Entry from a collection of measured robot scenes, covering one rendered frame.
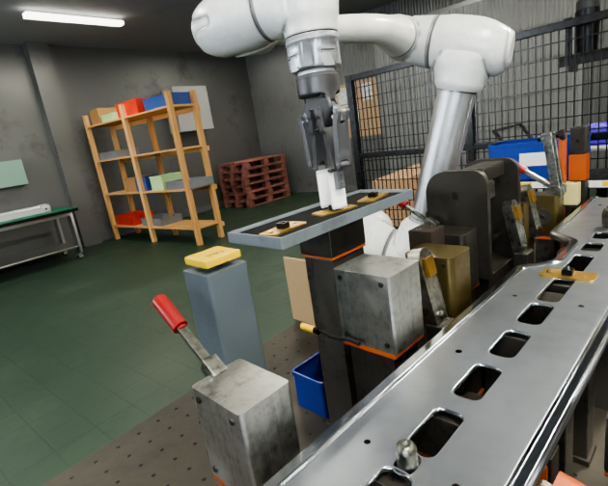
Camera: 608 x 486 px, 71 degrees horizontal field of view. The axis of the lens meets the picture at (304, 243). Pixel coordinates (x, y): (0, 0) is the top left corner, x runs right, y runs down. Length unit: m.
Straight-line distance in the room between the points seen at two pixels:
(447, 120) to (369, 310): 0.73
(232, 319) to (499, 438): 0.36
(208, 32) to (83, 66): 7.56
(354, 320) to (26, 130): 7.43
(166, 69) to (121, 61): 0.89
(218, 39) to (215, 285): 0.46
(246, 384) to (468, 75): 0.95
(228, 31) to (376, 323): 0.55
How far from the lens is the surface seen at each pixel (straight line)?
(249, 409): 0.44
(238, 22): 0.82
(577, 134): 1.60
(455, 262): 0.73
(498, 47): 1.20
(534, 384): 0.56
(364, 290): 0.60
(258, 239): 0.66
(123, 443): 1.13
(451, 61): 1.21
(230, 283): 0.61
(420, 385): 0.55
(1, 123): 7.78
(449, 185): 0.92
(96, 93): 8.36
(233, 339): 0.64
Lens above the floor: 1.31
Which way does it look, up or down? 15 degrees down
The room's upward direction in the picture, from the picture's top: 9 degrees counter-clockwise
